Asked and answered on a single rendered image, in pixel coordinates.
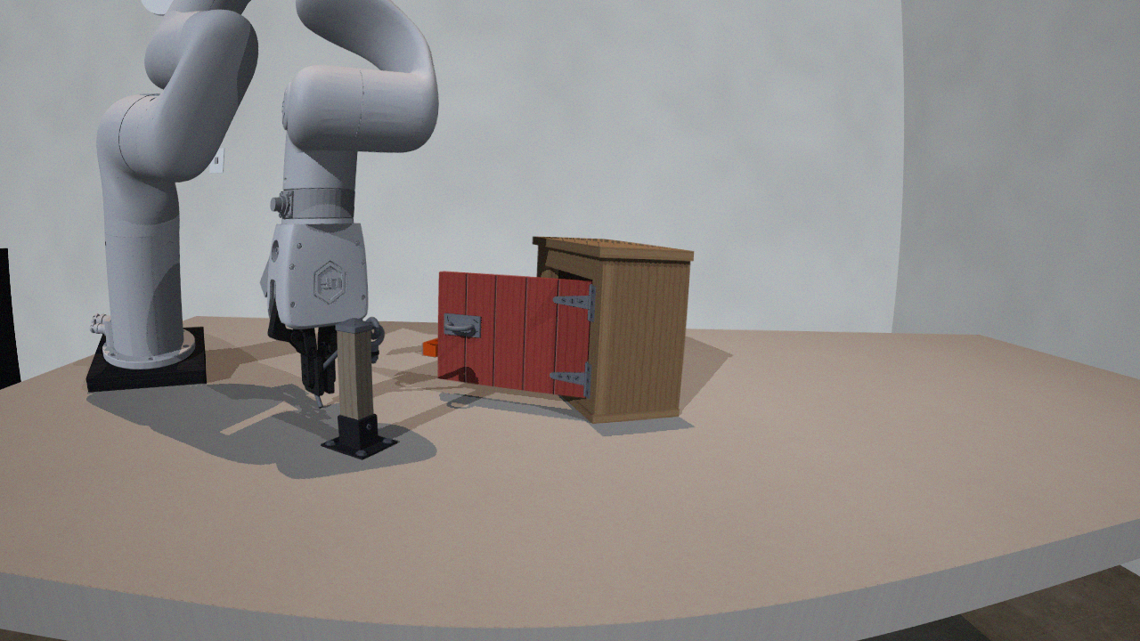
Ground brown wooden cabinet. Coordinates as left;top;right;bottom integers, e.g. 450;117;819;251
438;237;694;424

